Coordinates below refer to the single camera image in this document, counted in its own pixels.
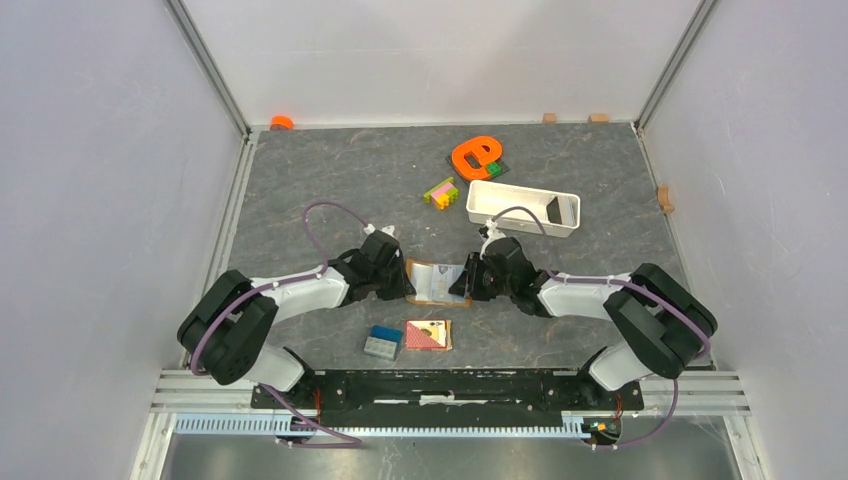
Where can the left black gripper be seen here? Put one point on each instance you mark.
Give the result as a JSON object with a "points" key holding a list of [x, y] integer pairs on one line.
{"points": [[402, 288]]}

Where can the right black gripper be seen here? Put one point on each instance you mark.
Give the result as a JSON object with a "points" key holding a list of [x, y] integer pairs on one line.
{"points": [[468, 282]]}

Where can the pale credit card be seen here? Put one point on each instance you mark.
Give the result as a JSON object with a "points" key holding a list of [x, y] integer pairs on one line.
{"points": [[443, 275]]}

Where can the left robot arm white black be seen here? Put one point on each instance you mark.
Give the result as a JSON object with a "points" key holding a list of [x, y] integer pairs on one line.
{"points": [[225, 334]]}

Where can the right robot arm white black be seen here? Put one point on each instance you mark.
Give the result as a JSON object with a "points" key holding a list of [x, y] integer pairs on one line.
{"points": [[663, 327]]}

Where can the red playing card deck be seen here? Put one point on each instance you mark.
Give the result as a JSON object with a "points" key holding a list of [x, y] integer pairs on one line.
{"points": [[428, 335]]}

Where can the blue grey toy brick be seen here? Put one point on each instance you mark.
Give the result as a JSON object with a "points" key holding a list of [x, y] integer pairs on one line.
{"points": [[383, 342]]}

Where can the colourful toy brick stack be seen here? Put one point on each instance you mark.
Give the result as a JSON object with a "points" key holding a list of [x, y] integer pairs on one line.
{"points": [[443, 194]]}

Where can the green toy brick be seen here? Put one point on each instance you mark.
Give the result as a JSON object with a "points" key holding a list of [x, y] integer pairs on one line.
{"points": [[494, 170]]}

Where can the orange plastic letter e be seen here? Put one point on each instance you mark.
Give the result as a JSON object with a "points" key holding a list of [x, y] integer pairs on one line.
{"points": [[479, 150]]}

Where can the orange tape roll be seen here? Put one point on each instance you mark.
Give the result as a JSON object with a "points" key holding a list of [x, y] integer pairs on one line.
{"points": [[281, 122]]}

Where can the wooden block right side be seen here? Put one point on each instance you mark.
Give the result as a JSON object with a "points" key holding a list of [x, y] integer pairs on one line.
{"points": [[664, 199]]}

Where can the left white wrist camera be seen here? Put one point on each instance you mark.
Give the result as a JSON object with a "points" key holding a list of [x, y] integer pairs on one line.
{"points": [[388, 230]]}

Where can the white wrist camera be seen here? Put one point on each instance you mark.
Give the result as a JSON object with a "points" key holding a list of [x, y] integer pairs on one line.
{"points": [[489, 233], [388, 230]]}

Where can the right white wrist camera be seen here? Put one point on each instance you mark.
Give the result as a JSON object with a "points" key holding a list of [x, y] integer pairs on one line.
{"points": [[489, 233]]}

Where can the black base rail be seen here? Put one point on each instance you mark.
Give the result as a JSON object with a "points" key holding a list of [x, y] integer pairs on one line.
{"points": [[453, 398]]}

